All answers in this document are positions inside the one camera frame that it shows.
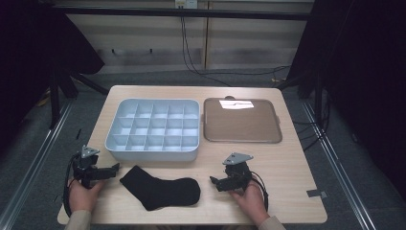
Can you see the grey divided storage box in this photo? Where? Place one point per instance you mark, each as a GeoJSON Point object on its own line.
{"type": "Point", "coordinates": [153, 153]}

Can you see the black curtain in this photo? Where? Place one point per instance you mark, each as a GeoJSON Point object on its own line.
{"type": "Point", "coordinates": [360, 80]}
{"type": "Point", "coordinates": [38, 48]}

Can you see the metal floor rail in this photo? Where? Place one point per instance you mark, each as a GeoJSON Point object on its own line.
{"type": "Point", "coordinates": [35, 163]}
{"type": "Point", "coordinates": [338, 172]}

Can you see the white wall socket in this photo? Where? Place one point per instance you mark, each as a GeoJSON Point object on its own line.
{"type": "Point", "coordinates": [186, 4]}

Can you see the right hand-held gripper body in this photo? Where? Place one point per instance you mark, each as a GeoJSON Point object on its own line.
{"type": "Point", "coordinates": [237, 175]}

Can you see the brown flat lid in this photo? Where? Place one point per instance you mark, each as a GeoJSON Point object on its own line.
{"type": "Point", "coordinates": [242, 124]}

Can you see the person's right hand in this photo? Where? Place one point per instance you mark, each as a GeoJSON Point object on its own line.
{"type": "Point", "coordinates": [253, 202]}

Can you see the black metal stand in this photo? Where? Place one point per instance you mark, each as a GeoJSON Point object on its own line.
{"type": "Point", "coordinates": [55, 102]}
{"type": "Point", "coordinates": [317, 96]}

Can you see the grey tape piece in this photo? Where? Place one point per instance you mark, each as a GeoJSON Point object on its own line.
{"type": "Point", "coordinates": [316, 193]}

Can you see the black sock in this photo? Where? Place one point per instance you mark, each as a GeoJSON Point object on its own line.
{"type": "Point", "coordinates": [159, 190]}

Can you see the person's left hand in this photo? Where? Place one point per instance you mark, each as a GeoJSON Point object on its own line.
{"type": "Point", "coordinates": [81, 198]}

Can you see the black horizontal bar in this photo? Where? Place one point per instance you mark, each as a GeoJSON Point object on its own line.
{"type": "Point", "coordinates": [159, 12]}

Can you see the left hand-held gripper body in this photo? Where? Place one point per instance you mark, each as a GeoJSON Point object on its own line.
{"type": "Point", "coordinates": [84, 171]}

